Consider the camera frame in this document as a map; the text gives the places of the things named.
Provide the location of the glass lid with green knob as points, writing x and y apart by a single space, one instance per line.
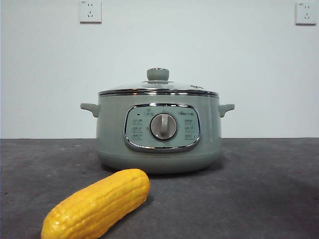
158 73

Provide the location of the yellow corn cob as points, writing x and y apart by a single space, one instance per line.
99 204

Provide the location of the green electric cooking pot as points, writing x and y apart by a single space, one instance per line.
112 149

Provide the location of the white wall socket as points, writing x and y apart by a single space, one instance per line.
304 13
90 12

